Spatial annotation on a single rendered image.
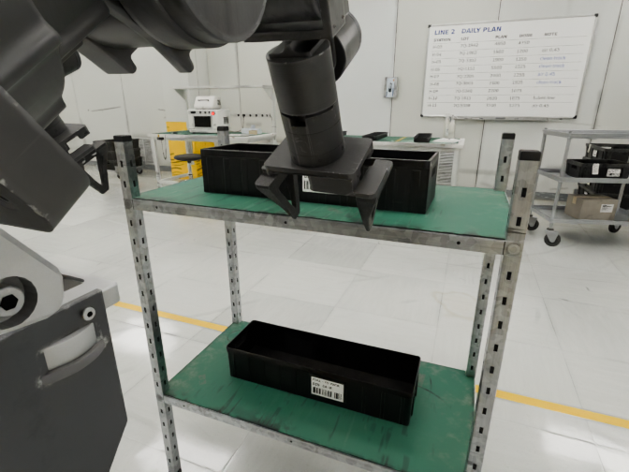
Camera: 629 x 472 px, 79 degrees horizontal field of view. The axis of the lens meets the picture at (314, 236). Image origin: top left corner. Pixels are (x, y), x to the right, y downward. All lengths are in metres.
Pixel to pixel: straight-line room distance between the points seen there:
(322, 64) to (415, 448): 0.97
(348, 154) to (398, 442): 0.87
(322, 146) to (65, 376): 0.27
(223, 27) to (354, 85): 5.63
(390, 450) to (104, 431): 0.85
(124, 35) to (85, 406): 0.25
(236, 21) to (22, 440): 0.27
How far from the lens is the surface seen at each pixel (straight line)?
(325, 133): 0.37
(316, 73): 0.35
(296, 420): 1.17
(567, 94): 5.65
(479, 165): 5.63
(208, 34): 0.18
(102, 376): 0.35
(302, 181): 0.91
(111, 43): 0.22
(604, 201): 4.13
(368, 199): 0.38
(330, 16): 0.33
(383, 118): 5.70
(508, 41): 5.61
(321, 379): 1.16
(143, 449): 1.69
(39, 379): 0.31
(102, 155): 0.67
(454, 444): 1.17
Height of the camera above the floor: 1.17
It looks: 19 degrees down
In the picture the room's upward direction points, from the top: straight up
